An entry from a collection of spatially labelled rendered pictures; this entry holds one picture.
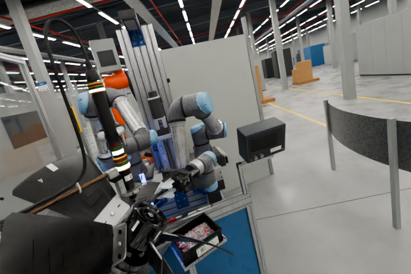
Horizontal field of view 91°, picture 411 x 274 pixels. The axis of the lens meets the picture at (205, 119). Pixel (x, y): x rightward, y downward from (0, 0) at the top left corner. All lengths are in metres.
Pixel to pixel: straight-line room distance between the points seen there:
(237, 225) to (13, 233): 1.14
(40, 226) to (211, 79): 2.33
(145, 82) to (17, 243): 1.25
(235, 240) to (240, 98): 1.79
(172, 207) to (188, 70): 1.58
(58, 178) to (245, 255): 1.18
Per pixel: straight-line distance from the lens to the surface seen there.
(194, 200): 1.60
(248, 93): 2.80
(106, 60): 4.65
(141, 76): 1.58
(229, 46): 2.74
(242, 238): 1.48
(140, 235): 0.66
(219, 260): 1.50
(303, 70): 12.97
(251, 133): 1.15
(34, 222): 0.50
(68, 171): 0.79
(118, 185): 0.72
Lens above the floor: 1.58
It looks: 11 degrees down
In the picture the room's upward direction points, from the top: 13 degrees counter-clockwise
